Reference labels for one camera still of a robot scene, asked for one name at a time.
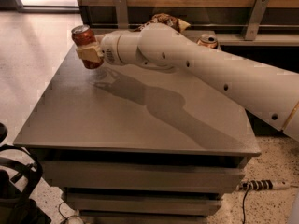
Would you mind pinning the gold La Croix can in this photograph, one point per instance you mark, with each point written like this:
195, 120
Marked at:
208, 40

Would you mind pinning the grey drawer cabinet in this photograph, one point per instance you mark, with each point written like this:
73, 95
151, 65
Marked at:
131, 114

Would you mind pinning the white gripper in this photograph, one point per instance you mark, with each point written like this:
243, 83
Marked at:
108, 47

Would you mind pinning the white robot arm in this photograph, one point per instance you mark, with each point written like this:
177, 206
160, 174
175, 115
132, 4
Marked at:
268, 92

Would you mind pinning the top grey drawer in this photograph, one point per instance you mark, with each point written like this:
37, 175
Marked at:
107, 175

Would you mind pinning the black bag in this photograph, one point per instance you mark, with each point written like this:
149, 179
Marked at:
17, 182

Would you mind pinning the yellow brown chip bag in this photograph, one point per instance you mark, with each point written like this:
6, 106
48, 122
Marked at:
163, 18

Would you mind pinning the left metal bracket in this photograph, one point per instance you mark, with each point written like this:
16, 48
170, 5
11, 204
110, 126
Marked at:
121, 13

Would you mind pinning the right metal bracket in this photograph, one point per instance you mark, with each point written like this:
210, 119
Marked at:
251, 29

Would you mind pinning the middle grey drawer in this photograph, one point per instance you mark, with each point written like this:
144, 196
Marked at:
142, 204

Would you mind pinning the red coke can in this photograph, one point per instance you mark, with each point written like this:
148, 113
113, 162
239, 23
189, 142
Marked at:
83, 35

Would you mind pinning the white power strip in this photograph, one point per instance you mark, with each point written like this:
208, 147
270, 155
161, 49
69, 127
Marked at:
259, 185

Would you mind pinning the metal bracket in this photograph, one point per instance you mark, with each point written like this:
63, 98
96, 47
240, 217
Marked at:
251, 29
121, 13

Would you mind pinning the bottom grey drawer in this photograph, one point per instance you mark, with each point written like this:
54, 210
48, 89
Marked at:
130, 218

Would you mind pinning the grey drawer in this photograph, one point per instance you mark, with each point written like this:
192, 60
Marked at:
142, 204
130, 218
107, 175

